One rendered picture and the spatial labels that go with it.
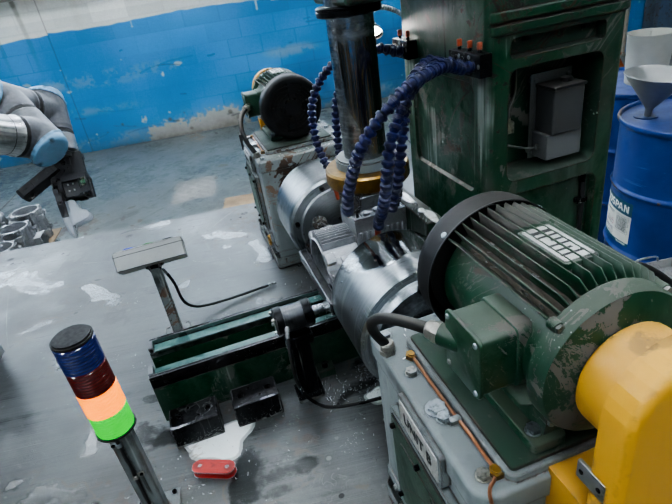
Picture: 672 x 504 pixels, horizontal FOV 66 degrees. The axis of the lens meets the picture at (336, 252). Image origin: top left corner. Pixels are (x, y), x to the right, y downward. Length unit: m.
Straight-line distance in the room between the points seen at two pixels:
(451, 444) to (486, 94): 0.63
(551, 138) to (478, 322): 0.68
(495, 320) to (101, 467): 0.93
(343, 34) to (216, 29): 5.65
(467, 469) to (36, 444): 1.02
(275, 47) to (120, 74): 1.84
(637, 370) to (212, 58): 6.42
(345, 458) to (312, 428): 0.11
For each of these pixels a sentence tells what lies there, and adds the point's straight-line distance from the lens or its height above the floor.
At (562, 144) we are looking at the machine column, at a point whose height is 1.24.
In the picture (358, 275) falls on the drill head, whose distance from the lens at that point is 0.93.
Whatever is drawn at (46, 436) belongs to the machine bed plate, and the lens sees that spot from 1.39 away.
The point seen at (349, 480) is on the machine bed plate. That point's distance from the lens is 1.04.
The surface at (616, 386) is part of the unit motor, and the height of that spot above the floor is 1.32.
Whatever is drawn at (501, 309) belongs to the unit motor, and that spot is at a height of 1.31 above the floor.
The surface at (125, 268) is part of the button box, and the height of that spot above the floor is 1.05.
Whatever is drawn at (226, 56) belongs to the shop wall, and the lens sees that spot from 6.67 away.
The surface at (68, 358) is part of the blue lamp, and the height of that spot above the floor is 1.20.
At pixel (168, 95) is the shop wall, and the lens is 6.80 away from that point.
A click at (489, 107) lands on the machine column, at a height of 1.36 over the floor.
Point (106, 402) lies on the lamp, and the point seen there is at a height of 1.10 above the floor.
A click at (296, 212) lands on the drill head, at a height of 1.10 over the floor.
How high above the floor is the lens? 1.63
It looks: 29 degrees down
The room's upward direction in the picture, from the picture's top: 9 degrees counter-clockwise
